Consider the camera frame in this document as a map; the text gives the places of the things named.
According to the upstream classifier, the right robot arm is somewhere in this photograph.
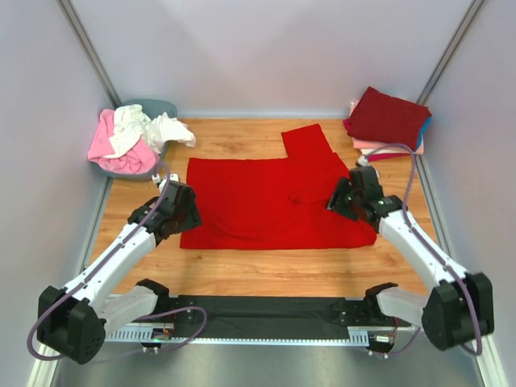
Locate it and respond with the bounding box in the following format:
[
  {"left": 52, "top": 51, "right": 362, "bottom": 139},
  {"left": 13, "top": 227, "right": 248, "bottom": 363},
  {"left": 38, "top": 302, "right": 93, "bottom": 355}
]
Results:
[{"left": 327, "top": 166, "right": 494, "bottom": 356}]

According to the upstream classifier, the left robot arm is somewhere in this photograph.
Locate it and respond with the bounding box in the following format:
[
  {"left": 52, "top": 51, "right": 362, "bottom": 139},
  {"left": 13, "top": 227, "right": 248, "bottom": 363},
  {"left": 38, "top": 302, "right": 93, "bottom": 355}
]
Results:
[{"left": 27, "top": 181, "right": 201, "bottom": 364}]

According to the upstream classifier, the magenta folded t-shirt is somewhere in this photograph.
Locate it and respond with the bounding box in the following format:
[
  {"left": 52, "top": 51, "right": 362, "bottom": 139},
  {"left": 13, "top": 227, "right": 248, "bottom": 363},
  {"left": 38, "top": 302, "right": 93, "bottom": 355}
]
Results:
[{"left": 367, "top": 152, "right": 411, "bottom": 162}]

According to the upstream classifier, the white folded t-shirt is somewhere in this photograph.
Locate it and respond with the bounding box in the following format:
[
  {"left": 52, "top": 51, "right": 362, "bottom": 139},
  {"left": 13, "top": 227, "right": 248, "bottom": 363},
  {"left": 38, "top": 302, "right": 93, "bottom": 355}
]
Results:
[{"left": 360, "top": 148, "right": 384, "bottom": 157}]

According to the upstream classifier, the light pink folded t-shirt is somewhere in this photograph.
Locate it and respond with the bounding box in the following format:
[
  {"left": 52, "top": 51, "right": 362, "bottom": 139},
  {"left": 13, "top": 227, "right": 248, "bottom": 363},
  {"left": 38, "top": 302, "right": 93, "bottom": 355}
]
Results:
[{"left": 352, "top": 138, "right": 410, "bottom": 153}]

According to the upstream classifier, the pink crumpled t-shirt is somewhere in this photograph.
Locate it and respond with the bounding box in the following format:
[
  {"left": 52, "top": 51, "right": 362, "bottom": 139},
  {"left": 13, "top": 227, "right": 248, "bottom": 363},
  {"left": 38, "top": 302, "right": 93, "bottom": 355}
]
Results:
[{"left": 87, "top": 109, "right": 158, "bottom": 175}]

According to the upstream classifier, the dark red folded t-shirt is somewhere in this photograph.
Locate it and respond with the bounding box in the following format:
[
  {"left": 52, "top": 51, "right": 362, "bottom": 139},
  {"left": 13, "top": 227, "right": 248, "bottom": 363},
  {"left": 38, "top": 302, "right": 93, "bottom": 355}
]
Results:
[{"left": 343, "top": 86, "right": 432, "bottom": 151}]

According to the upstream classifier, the white crumpled t-shirt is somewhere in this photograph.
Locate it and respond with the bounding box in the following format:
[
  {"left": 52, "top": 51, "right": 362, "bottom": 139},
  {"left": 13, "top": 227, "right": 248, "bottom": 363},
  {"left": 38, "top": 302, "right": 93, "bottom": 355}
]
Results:
[{"left": 106, "top": 104, "right": 197, "bottom": 159}]

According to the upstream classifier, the blue folded t-shirt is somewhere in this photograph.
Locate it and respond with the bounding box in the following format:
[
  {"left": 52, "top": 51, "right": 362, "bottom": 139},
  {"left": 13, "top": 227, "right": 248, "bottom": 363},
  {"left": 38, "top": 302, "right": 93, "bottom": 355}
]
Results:
[{"left": 416, "top": 116, "right": 432, "bottom": 151}]

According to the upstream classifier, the grey laundry basket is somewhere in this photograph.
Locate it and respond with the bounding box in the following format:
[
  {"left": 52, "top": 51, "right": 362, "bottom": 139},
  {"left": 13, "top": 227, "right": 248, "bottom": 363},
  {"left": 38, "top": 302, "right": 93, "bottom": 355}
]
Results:
[{"left": 87, "top": 98, "right": 196, "bottom": 181}]

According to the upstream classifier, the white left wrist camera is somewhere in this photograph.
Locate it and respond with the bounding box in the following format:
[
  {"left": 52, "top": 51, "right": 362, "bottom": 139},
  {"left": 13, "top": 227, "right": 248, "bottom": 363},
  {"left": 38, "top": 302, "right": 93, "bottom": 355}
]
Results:
[{"left": 151, "top": 173, "right": 181, "bottom": 193}]

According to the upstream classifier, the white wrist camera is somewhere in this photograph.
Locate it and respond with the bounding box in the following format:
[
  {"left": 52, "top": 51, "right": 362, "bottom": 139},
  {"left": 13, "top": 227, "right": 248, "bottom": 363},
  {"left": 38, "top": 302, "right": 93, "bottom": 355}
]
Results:
[
  {"left": 151, "top": 173, "right": 181, "bottom": 193},
  {"left": 355, "top": 155, "right": 380, "bottom": 179}
]

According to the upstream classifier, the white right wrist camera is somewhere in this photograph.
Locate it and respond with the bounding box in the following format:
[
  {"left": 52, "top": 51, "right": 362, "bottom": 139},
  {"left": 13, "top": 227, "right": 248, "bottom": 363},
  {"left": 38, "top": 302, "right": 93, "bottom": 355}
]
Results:
[{"left": 355, "top": 155, "right": 380, "bottom": 179}]

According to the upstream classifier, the perforated cable duct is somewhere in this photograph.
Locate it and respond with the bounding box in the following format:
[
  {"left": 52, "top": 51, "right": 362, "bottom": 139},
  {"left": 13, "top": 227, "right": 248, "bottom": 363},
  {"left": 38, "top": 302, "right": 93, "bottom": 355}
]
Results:
[{"left": 106, "top": 323, "right": 369, "bottom": 347}]

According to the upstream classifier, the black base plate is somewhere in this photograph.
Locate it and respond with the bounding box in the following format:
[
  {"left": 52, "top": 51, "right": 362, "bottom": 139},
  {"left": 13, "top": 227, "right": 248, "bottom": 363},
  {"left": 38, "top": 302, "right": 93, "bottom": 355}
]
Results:
[{"left": 161, "top": 295, "right": 410, "bottom": 338}]

